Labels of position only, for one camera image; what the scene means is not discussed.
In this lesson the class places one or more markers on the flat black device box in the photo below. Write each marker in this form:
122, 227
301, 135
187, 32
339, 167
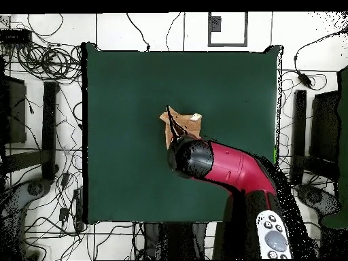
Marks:
15, 36

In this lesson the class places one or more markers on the dark grey square plate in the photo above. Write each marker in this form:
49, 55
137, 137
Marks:
215, 24

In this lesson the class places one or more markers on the black office chair base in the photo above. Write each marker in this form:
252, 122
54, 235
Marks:
318, 197
35, 187

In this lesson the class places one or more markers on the black power strip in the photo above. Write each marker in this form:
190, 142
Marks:
78, 206

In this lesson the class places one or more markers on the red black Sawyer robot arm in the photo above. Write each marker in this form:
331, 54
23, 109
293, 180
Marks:
231, 165

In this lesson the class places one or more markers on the black stand leg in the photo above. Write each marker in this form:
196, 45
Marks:
300, 122
49, 122

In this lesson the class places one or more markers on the dark green table cloth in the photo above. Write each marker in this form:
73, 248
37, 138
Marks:
122, 108

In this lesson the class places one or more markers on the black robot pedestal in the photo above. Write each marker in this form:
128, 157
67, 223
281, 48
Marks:
168, 242

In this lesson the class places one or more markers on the tan terry towel white label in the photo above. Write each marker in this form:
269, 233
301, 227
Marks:
190, 125

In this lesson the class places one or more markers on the grey rectangular floor frame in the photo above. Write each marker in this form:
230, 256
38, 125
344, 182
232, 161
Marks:
227, 44

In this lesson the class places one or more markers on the small black plug adapter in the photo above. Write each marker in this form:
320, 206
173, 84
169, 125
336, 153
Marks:
64, 214

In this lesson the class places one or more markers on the bright green tag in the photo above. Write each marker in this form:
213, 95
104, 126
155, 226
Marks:
275, 156

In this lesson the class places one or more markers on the black power adapter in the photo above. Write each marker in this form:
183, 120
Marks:
304, 78

